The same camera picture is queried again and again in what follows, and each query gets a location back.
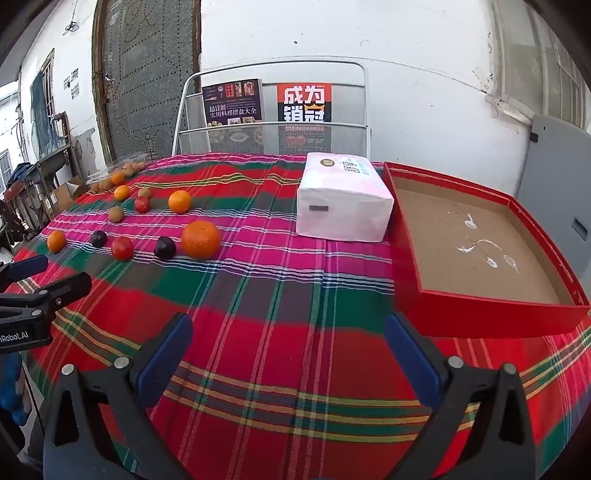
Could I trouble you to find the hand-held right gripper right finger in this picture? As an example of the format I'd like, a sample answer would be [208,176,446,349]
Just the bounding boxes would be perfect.
[384,313,550,480]

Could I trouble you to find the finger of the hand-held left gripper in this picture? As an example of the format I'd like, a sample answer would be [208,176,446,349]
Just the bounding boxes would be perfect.
[0,272,92,329]
[0,255,49,283]

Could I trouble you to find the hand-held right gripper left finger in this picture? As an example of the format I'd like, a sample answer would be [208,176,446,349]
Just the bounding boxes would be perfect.
[42,313,194,480]

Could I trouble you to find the red apple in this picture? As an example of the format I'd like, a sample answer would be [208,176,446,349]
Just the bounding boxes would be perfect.
[111,236,134,261]

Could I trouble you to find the large orange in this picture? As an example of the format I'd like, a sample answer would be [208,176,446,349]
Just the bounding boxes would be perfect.
[181,220,221,260]

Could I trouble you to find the red cardboard box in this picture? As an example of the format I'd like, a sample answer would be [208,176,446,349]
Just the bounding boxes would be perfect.
[382,161,591,337]

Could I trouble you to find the pile of small brown fruits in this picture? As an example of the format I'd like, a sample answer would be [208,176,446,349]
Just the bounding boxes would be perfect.
[89,159,148,193]

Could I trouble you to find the person's left hand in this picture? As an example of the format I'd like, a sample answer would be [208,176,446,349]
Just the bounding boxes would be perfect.
[0,353,29,426]

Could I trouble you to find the wooden workbench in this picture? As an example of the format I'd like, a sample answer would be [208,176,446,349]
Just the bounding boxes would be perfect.
[37,143,75,185]

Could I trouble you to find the red plaid tablecloth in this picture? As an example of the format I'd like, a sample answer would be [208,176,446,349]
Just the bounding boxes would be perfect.
[9,153,591,480]

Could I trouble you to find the white tissue pack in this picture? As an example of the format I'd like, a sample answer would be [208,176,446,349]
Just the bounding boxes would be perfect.
[295,152,394,242]

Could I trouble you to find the barred window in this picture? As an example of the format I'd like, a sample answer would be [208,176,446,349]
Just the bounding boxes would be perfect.
[30,51,58,139]

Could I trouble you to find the studded metal door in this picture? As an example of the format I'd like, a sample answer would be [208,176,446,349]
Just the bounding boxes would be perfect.
[92,0,202,160]

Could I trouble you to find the white metal mesh rack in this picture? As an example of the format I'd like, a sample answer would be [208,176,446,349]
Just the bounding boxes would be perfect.
[172,60,372,160]

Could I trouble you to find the grey metal cabinet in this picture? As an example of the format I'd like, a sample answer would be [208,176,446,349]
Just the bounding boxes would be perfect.
[517,114,591,250]

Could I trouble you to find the dark purple cookbook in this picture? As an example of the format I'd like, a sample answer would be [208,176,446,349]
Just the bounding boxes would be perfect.
[202,78,265,153]

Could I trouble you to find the black and red book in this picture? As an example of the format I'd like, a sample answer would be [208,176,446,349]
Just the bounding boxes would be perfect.
[276,83,334,153]

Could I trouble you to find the white framed window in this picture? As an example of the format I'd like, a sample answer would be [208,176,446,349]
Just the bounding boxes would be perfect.
[489,0,591,126]

